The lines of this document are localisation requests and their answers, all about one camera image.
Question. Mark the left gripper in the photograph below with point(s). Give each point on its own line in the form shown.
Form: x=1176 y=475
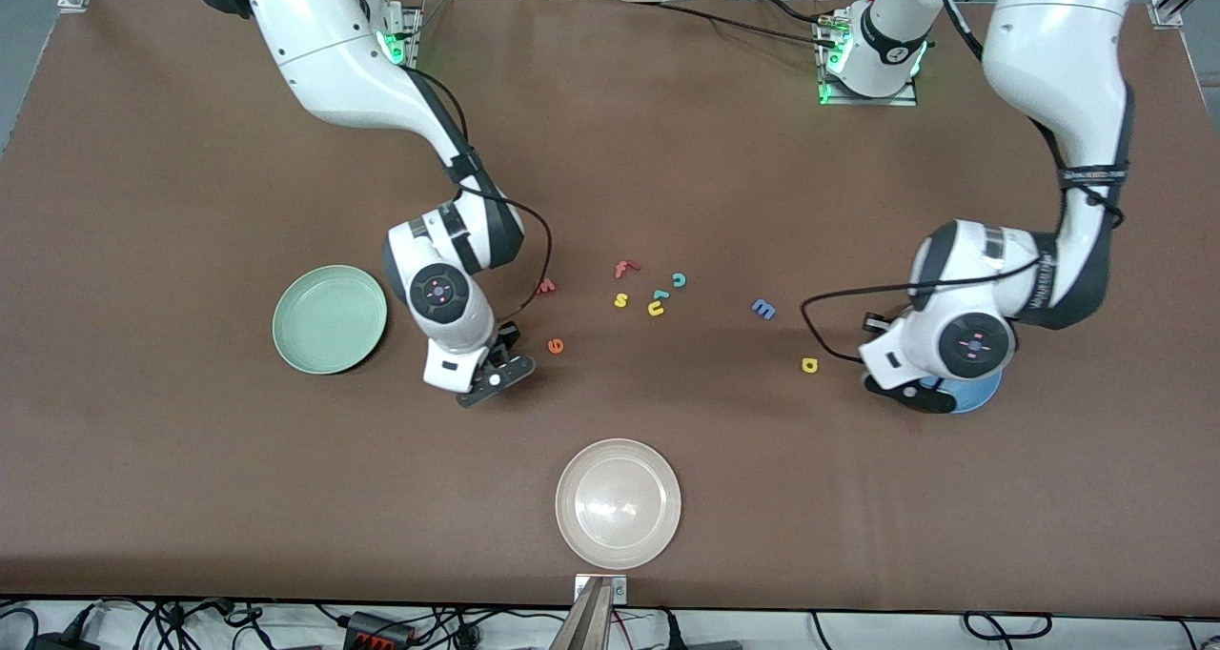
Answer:
x=869 y=317

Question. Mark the red foam letter f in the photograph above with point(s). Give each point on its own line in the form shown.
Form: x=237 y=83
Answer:
x=624 y=269

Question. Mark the black camera bracket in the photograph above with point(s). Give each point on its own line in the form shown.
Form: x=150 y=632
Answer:
x=929 y=400
x=477 y=393

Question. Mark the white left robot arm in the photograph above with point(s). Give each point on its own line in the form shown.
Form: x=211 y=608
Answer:
x=1048 y=50

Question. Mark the black left camera bracket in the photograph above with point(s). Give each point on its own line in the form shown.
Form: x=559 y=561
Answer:
x=929 y=400

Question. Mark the black plug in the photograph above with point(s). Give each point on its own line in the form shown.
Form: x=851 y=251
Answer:
x=673 y=631

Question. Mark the green plate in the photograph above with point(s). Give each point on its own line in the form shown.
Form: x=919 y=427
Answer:
x=330 y=319

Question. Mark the metal camera post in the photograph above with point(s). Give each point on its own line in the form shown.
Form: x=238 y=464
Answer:
x=583 y=626

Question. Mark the silver camera mount plate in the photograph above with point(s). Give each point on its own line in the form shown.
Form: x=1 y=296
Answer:
x=620 y=590

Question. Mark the black power adapter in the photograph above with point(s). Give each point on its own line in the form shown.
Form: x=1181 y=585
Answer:
x=57 y=642

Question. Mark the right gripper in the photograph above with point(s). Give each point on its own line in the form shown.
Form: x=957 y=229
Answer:
x=506 y=337

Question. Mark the beige plate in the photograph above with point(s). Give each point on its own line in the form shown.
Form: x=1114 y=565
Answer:
x=618 y=503

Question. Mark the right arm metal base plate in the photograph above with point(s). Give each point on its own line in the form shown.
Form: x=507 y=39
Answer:
x=412 y=40

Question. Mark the blue plate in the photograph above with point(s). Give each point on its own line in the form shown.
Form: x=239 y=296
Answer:
x=982 y=395

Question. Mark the black right camera bracket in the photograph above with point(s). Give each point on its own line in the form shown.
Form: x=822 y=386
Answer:
x=477 y=393

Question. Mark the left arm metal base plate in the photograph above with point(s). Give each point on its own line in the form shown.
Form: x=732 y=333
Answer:
x=901 y=100

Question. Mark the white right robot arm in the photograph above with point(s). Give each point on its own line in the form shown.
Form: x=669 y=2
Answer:
x=324 y=50

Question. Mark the black power strip red switches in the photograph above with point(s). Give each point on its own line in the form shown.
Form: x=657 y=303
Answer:
x=376 y=628

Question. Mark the blue foam letter m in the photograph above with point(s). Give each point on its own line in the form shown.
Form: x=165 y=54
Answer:
x=763 y=309

